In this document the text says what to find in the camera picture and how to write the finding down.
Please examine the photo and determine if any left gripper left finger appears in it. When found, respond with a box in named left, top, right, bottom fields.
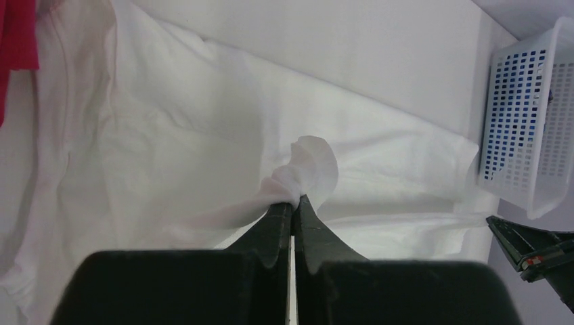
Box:
left=51, top=203, right=292, bottom=324

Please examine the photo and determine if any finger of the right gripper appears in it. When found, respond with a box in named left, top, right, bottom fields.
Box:
left=486, top=215, right=573, bottom=311

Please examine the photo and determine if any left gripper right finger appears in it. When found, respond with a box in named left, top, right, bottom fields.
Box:
left=293, top=196, right=521, bottom=324

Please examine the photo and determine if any white t-shirt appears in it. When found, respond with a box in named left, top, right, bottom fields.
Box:
left=1, top=1, right=491, bottom=324

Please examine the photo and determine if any white plastic basket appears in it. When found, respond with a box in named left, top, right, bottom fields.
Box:
left=478, top=17, right=573, bottom=219

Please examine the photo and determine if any folded pink t-shirt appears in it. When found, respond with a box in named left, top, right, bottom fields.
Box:
left=1, top=0, right=39, bottom=122

